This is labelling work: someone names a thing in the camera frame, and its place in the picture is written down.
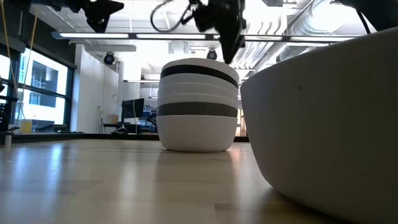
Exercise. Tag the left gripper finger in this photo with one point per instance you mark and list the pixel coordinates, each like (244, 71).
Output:
(101, 14)

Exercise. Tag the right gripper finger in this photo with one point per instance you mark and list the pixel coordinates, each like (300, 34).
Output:
(231, 46)

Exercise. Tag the white bowl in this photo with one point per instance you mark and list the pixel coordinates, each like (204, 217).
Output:
(196, 79)
(196, 133)
(199, 61)
(196, 88)

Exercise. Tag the black bowl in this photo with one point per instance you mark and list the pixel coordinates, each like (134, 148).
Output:
(196, 69)

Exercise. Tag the dark grey bowl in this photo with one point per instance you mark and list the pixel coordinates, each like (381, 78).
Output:
(196, 109)

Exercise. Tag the light grey bowl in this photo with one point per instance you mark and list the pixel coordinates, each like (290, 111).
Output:
(326, 124)

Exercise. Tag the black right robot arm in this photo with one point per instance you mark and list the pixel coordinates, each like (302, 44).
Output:
(373, 12)

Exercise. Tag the black round spotlight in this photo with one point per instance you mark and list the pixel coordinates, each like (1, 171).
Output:
(109, 58)
(211, 54)

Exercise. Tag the long ceiling light bar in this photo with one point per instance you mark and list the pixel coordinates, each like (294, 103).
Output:
(93, 35)

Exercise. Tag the black-framed window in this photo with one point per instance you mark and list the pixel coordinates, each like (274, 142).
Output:
(43, 87)

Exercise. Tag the black computer monitor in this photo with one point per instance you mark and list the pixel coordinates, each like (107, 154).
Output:
(132, 109)

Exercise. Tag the cardboard box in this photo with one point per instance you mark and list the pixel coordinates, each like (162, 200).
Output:
(112, 119)

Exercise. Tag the yellow box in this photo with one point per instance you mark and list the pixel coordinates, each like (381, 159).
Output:
(25, 126)

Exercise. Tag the small white cylinder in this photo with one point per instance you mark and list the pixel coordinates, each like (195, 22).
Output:
(7, 139)

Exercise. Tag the silver ventilation duct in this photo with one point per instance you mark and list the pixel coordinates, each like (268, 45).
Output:
(311, 28)

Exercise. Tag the black aluminium frame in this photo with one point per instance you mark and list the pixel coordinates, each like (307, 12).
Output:
(77, 136)

